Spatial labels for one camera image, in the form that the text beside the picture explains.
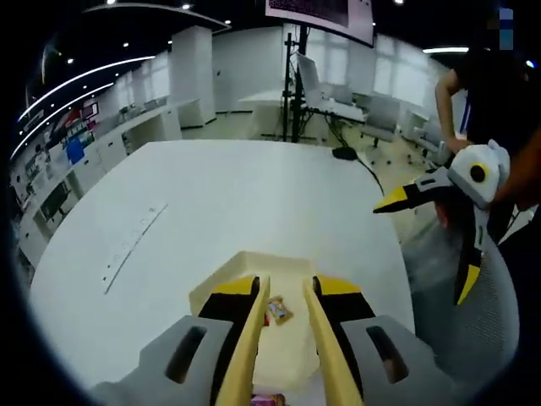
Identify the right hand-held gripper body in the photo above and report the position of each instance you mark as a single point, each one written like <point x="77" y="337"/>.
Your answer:
<point x="494" y="165"/>

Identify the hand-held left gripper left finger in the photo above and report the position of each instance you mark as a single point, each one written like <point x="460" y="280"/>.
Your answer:
<point x="169" y="380"/>

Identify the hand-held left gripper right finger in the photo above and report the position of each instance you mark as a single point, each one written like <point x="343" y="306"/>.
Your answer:
<point x="397" y="380"/>

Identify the yellow food tongs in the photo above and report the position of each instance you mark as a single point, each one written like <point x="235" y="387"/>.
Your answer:
<point x="249" y="347"/>

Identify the orange gold food candy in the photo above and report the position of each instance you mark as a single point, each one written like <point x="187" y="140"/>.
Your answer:
<point x="279" y="312"/>

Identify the cream hexagonal container tray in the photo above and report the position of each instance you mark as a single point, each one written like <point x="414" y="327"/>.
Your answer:
<point x="287" y="270"/>

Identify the grey mesh office chair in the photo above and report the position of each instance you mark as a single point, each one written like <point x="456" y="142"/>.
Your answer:
<point x="465" y="338"/>

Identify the white swivel chair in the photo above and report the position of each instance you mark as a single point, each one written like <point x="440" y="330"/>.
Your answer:
<point x="380" y="118"/>

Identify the white tilted panel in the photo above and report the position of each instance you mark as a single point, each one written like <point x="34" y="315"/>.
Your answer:
<point x="310" y="80"/>

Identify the black monitor stand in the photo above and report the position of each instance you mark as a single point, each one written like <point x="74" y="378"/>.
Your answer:
<point x="291" y="84"/>

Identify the white desk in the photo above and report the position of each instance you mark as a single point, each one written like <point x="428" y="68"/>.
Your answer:
<point x="266" y="105"/>

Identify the long white counter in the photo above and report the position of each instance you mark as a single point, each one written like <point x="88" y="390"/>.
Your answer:
<point x="110" y="144"/>

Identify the blue bag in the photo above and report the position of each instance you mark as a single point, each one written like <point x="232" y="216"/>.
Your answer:
<point x="75" y="150"/>

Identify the white square pillar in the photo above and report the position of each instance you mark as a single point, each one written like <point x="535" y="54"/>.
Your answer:
<point x="192" y="76"/>

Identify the short curved ceiling light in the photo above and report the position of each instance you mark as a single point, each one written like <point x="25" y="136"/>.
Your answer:
<point x="55" y="112"/>

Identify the long curved ceiling light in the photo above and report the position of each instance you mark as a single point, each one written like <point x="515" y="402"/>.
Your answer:
<point x="84" y="76"/>

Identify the large wall monitor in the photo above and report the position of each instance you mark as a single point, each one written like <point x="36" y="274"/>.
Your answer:
<point x="313" y="10"/>

